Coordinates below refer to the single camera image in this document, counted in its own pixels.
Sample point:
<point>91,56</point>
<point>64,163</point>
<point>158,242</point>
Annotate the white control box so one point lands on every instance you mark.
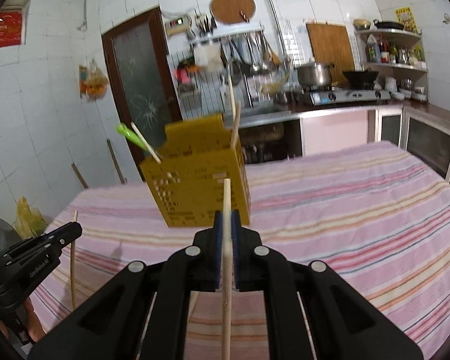
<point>178,23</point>

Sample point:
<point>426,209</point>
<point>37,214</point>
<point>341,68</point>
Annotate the row of condiment bottles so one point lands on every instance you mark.
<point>373,50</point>

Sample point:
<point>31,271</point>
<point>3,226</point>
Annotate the yellow perforated utensil holder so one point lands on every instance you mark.
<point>195,180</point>

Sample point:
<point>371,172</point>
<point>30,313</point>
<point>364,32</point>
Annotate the gas stove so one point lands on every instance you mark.
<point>348,95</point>

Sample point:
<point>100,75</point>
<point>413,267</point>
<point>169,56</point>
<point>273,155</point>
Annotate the wooden cutting board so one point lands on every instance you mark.
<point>330,45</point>

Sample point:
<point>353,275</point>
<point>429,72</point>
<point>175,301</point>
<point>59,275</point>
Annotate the round wooden lid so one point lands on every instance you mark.
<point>232,7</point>

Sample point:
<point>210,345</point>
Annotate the row of hanging kitchen utensils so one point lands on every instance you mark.
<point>255,56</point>

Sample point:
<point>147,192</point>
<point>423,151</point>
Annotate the white corner shelf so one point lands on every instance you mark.
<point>390,32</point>

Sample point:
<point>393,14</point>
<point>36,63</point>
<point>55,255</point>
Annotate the black pan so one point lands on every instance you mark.
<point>389,25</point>

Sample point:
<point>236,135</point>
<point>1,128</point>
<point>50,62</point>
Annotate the pink striped tablecloth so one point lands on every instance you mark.
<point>341,213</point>

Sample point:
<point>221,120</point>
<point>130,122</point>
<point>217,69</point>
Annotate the white bent wall pipe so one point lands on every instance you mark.
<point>84,11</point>

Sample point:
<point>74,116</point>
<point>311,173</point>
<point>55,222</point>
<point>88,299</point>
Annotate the pink kitchen cabinet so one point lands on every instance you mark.
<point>333,127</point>

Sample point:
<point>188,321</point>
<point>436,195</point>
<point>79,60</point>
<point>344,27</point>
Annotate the pink hanging cloth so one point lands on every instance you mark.
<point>185,73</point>

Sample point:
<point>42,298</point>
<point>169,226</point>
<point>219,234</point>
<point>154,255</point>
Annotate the metal wall rack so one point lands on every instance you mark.
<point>228,32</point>

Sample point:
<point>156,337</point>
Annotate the metal bowl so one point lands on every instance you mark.
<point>362,24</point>

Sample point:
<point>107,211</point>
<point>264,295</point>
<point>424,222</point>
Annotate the black wok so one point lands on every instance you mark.
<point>360,75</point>

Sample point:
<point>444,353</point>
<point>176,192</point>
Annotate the steel cooking pot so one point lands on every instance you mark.
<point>315,75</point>

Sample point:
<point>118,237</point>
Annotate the yellow plastic bag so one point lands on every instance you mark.
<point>30,221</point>

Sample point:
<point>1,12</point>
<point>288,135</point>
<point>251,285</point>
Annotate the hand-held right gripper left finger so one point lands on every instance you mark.
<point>218,255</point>

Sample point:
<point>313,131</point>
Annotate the red wall poster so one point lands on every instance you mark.
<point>3,32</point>

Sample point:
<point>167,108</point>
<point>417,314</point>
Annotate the metal cutlery cup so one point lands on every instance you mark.
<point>204,24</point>

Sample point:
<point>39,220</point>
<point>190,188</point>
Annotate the yellow wall poster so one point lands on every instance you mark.
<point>405,18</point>

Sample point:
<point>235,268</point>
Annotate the hanging orange plastic bag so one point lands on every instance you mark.
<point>93,82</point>

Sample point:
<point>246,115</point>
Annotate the wooden stick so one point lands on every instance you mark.
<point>80,176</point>

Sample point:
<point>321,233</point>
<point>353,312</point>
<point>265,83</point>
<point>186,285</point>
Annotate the person's left hand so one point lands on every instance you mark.
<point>35,318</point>

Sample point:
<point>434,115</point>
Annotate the dark wooden glass door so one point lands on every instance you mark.
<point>135,82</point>

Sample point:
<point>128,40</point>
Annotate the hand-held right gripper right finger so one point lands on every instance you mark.
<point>237,255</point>

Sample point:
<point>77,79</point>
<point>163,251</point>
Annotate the hanging white plastic bag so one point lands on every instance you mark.
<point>206,56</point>

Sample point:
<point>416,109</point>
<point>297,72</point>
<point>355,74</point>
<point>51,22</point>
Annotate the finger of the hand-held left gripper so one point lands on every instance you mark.
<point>65,234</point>

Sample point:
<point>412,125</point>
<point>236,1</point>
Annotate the metal sink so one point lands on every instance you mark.
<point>262,120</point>

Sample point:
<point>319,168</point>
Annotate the grey bag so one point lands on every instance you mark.
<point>0,232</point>

